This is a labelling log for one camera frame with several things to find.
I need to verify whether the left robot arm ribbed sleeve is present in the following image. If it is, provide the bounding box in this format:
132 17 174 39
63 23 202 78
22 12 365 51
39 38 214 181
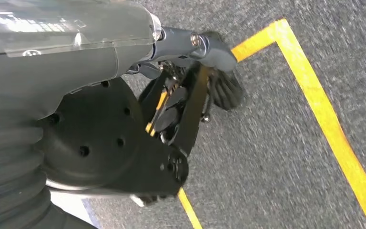
0 117 99 229

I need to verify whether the yellow floor tape square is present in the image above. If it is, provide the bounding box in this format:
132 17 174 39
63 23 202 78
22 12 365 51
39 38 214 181
177 18 366 229

